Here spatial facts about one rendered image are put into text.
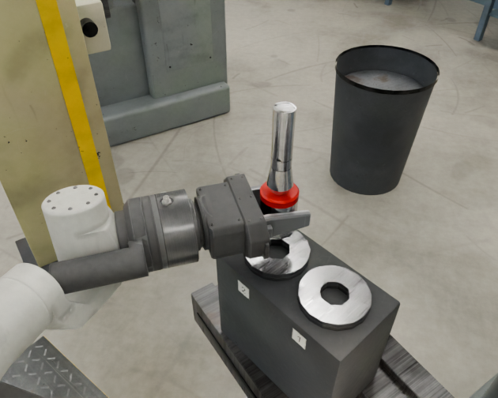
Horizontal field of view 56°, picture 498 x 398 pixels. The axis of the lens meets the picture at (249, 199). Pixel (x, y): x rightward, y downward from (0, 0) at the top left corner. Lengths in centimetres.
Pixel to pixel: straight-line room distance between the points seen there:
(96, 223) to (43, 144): 139
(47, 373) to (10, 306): 101
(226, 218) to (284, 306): 14
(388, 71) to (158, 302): 160
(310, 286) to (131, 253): 23
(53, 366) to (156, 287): 72
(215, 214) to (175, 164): 215
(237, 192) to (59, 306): 23
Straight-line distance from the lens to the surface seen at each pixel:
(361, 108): 221
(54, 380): 145
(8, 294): 48
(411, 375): 79
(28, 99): 181
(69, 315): 51
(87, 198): 53
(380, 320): 60
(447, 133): 315
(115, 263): 50
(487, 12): 448
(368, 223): 236
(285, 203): 55
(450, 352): 201
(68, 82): 181
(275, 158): 52
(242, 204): 54
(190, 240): 52
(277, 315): 60
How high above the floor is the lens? 160
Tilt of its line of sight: 41 degrees down
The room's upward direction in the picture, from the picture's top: straight up
